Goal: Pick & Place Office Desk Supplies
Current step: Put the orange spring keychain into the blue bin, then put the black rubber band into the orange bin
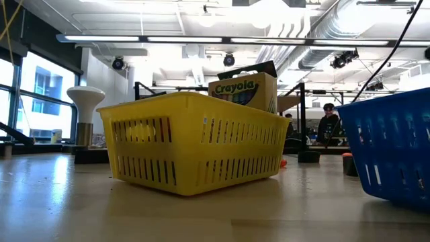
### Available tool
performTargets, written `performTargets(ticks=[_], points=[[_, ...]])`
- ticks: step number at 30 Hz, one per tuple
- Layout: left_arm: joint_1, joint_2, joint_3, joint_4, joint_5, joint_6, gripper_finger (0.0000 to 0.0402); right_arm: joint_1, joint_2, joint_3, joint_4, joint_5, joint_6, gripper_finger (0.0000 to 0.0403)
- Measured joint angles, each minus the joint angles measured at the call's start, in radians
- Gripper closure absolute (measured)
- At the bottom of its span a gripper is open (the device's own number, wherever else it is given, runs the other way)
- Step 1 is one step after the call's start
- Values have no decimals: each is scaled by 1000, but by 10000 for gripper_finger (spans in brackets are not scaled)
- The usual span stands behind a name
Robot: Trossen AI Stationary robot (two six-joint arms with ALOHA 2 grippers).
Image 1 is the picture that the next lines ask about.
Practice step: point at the yellow plastic basket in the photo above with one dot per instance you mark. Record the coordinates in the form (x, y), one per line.
(188, 111)

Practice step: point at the small black orange-topped cup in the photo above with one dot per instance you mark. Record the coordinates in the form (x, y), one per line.
(350, 167)

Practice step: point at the black ceiling spotlight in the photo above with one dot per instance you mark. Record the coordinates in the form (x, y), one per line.
(118, 63)
(229, 60)

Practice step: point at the person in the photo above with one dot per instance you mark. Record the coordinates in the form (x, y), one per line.
(289, 122)
(327, 129)

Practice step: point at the red coil wristband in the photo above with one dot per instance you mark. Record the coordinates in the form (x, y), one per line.
(347, 155)
(283, 163)

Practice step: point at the white mushroom table lamp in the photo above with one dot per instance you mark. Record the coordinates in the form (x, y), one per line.
(85, 99)

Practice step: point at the black track light cluster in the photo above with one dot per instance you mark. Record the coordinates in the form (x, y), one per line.
(339, 61)
(374, 86)

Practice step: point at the small yellow bottle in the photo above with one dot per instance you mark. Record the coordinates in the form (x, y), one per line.
(54, 138)

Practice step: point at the large window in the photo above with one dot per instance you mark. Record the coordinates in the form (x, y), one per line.
(43, 101)

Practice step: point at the blue plastic basket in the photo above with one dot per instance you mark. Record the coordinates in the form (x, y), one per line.
(386, 151)

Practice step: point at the silver ventilation duct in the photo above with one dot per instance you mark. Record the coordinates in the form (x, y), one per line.
(312, 58)

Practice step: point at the small grey post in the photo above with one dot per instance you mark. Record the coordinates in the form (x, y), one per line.
(8, 151)

